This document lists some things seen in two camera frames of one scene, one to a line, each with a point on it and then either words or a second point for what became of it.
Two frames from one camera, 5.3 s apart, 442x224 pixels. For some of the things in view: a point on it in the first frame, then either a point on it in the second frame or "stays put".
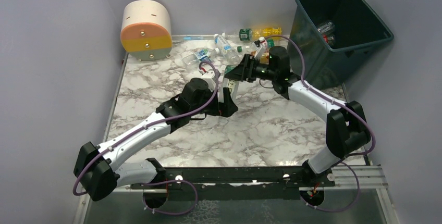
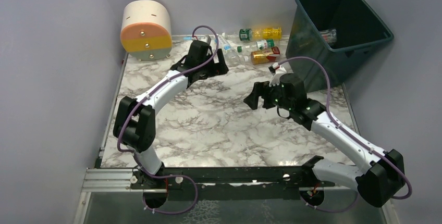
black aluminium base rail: [262, 182] stays put
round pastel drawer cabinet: [146, 32] stays put
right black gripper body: [246, 69] -> [264, 94]
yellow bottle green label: [247, 34] stays put
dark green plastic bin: [335, 29] stays put
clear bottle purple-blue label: [329, 26] -> [330, 35]
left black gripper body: [227, 106] -> [199, 68]
